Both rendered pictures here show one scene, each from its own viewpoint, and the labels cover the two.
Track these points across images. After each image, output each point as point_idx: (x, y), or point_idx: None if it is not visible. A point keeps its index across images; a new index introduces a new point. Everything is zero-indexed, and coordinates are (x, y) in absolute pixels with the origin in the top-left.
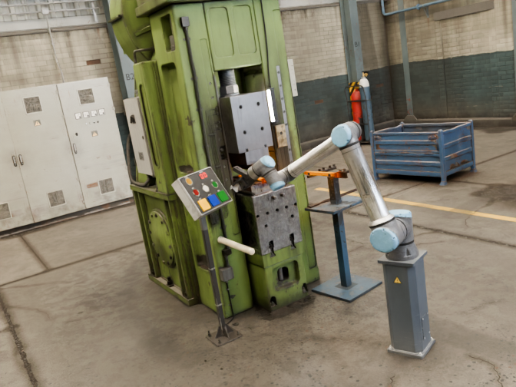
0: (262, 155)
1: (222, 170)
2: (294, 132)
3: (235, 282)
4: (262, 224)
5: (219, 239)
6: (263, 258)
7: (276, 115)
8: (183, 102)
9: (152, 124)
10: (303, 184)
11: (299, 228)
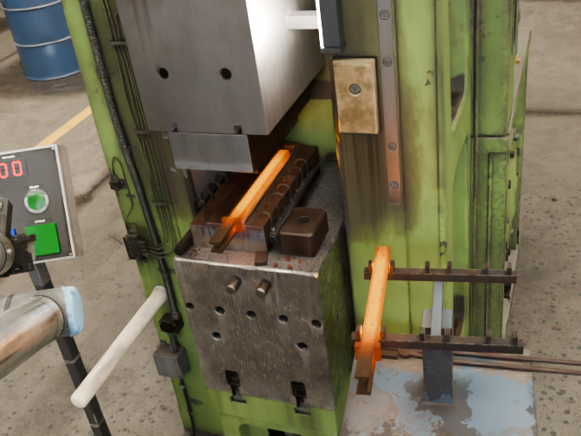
0: (228, 156)
1: (157, 144)
2: (423, 95)
3: (201, 382)
4: (207, 329)
5: (151, 293)
6: (212, 394)
7: (333, 28)
8: None
9: None
10: (435, 259)
11: (324, 381)
